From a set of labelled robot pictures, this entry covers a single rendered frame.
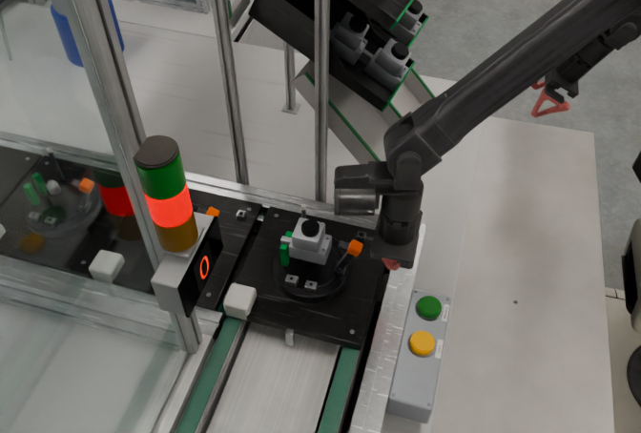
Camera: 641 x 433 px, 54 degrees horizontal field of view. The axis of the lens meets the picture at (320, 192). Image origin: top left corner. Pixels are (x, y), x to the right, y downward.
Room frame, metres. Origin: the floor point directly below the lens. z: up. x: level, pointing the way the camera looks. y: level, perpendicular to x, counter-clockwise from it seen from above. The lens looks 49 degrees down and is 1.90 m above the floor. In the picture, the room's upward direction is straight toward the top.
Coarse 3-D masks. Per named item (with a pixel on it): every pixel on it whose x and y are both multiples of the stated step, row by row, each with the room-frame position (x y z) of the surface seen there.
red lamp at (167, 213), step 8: (184, 192) 0.48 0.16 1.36; (152, 200) 0.46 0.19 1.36; (160, 200) 0.46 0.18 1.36; (168, 200) 0.46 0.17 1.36; (176, 200) 0.47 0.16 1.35; (184, 200) 0.47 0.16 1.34; (152, 208) 0.46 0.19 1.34; (160, 208) 0.46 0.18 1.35; (168, 208) 0.46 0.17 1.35; (176, 208) 0.46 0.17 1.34; (184, 208) 0.47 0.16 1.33; (192, 208) 0.49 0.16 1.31; (152, 216) 0.47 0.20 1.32; (160, 216) 0.46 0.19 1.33; (168, 216) 0.46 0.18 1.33; (176, 216) 0.46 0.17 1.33; (184, 216) 0.47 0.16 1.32; (160, 224) 0.46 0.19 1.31; (168, 224) 0.46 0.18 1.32; (176, 224) 0.46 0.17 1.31
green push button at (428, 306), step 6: (420, 300) 0.57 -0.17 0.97; (426, 300) 0.57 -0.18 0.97; (432, 300) 0.57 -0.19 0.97; (438, 300) 0.57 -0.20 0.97; (420, 306) 0.56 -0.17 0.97; (426, 306) 0.56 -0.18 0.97; (432, 306) 0.56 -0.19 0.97; (438, 306) 0.56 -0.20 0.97; (420, 312) 0.55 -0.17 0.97; (426, 312) 0.55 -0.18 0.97; (432, 312) 0.55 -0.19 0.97; (438, 312) 0.55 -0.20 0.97; (432, 318) 0.54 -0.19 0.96
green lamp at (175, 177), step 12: (180, 156) 0.49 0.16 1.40; (144, 168) 0.46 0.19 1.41; (168, 168) 0.47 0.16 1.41; (180, 168) 0.48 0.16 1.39; (144, 180) 0.46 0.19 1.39; (156, 180) 0.46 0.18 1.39; (168, 180) 0.46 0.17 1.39; (180, 180) 0.48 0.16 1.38; (144, 192) 0.47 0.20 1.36; (156, 192) 0.46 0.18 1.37; (168, 192) 0.46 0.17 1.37; (180, 192) 0.47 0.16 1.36
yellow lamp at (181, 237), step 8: (192, 216) 0.48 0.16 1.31; (184, 224) 0.47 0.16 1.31; (192, 224) 0.48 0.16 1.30; (160, 232) 0.46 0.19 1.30; (168, 232) 0.46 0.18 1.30; (176, 232) 0.46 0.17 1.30; (184, 232) 0.47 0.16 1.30; (192, 232) 0.47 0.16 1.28; (160, 240) 0.47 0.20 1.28; (168, 240) 0.46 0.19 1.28; (176, 240) 0.46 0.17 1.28; (184, 240) 0.46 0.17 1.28; (192, 240) 0.47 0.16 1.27; (168, 248) 0.46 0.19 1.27; (176, 248) 0.46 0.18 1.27; (184, 248) 0.46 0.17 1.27
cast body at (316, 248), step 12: (300, 228) 0.64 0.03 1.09; (312, 228) 0.63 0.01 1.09; (324, 228) 0.65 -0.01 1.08; (288, 240) 0.64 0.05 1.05; (300, 240) 0.62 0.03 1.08; (312, 240) 0.61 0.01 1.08; (324, 240) 0.64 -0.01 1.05; (300, 252) 0.62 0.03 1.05; (312, 252) 0.61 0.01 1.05; (324, 252) 0.61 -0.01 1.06; (324, 264) 0.61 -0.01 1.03
